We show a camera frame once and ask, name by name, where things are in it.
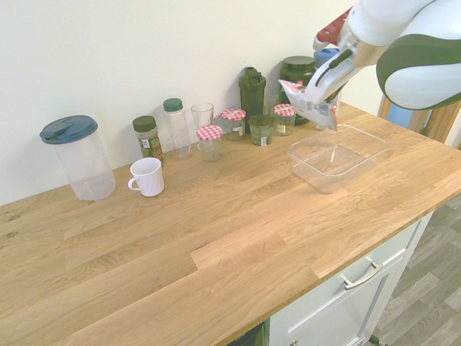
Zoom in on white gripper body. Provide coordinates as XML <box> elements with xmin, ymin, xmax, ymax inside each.
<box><xmin>305</xmin><ymin>49</ymin><xmax>356</xmax><ymax>106</ymax></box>

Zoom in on red white chip bag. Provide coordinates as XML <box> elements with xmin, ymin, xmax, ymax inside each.
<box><xmin>277</xmin><ymin>79</ymin><xmax>341</xmax><ymax>132</ymax></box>

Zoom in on blue lidded container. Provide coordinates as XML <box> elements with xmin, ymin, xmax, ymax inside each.
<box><xmin>313</xmin><ymin>48</ymin><xmax>341</xmax><ymax>70</ymax></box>

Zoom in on clear rectangular plastic container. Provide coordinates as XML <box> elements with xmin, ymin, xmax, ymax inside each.
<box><xmin>287</xmin><ymin>124</ymin><xmax>390</xmax><ymax>195</ymax></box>

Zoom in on large dark green tub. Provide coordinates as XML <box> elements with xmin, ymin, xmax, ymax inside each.
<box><xmin>280</xmin><ymin>56</ymin><xmax>318</xmax><ymax>125</ymax></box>

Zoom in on green-filled jar red checked lid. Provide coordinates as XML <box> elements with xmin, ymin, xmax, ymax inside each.
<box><xmin>273</xmin><ymin>103</ymin><xmax>297</xmax><ymax>137</ymax></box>

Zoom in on red white package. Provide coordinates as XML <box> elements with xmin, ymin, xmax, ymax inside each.
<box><xmin>312</xmin><ymin>15</ymin><xmax>349</xmax><ymax>51</ymax></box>

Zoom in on short green plastic jar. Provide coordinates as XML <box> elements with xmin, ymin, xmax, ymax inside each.
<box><xmin>248</xmin><ymin>115</ymin><xmax>277</xmax><ymax>147</ymax></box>

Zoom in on dark green shaker bottle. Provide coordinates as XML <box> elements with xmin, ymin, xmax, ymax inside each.
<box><xmin>238</xmin><ymin>66</ymin><xmax>268</xmax><ymax>125</ymax></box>

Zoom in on labelled jar red checked lid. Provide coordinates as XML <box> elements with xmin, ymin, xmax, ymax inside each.
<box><xmin>220</xmin><ymin>108</ymin><xmax>248</xmax><ymax>142</ymax></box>

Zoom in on empty jar red checked lid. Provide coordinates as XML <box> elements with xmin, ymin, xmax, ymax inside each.
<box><xmin>196</xmin><ymin>125</ymin><xmax>224</xmax><ymax>162</ymax></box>

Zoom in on clear drinking glass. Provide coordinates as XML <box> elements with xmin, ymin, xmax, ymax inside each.
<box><xmin>190</xmin><ymin>102</ymin><xmax>215</xmax><ymax>140</ymax></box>

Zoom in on clear bottle with green lid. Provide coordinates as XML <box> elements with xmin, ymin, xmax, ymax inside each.
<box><xmin>162</xmin><ymin>98</ymin><xmax>192</xmax><ymax>160</ymax></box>

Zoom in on spice jar dark green lid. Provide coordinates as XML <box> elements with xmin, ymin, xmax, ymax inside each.
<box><xmin>132</xmin><ymin>115</ymin><xmax>166</xmax><ymax>165</ymax></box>

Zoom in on white ceramic mug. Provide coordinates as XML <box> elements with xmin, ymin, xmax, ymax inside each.
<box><xmin>127</xmin><ymin>157</ymin><xmax>166</xmax><ymax>198</ymax></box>

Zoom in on white kitchen cabinet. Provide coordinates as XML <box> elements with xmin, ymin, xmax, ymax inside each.
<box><xmin>268</xmin><ymin>208</ymin><xmax>437</xmax><ymax>346</ymax></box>

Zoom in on clear pitcher with blue lid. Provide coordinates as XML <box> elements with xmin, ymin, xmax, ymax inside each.
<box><xmin>39</xmin><ymin>115</ymin><xmax>117</xmax><ymax>202</ymax></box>

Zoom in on wooden chair frame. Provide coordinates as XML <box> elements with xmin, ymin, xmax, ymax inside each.
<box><xmin>377</xmin><ymin>94</ymin><xmax>461</xmax><ymax>149</ymax></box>

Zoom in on silver drawer handle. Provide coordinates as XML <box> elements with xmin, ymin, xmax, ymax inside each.
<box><xmin>339</xmin><ymin>262</ymin><xmax>384</xmax><ymax>291</ymax></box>

